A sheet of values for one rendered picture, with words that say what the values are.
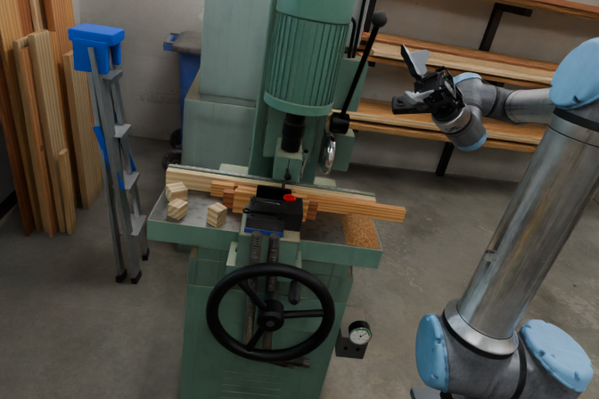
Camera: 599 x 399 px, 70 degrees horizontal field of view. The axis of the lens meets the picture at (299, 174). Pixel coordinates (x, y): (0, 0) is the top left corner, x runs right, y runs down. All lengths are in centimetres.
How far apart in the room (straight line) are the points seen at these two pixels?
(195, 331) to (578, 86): 109
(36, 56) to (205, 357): 153
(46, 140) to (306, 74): 166
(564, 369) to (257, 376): 83
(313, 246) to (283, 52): 48
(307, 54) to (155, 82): 269
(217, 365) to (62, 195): 147
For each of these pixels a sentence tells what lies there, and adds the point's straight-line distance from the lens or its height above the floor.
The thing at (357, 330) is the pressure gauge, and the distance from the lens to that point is 122.
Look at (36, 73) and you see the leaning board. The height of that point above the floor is 87.
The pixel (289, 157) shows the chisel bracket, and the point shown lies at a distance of 111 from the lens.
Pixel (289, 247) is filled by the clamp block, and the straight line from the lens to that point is 99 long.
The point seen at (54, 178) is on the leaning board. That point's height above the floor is 34.
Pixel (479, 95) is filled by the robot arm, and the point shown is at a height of 128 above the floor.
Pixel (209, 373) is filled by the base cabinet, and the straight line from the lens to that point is 145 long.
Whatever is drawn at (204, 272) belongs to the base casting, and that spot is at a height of 76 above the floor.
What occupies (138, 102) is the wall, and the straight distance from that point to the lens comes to 368.
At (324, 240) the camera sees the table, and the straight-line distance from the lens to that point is 111.
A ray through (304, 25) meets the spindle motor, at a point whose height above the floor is 140.
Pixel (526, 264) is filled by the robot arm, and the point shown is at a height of 112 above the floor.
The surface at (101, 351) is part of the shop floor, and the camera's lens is 202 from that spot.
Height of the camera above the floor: 152
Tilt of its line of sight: 26 degrees down
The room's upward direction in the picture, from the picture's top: 11 degrees clockwise
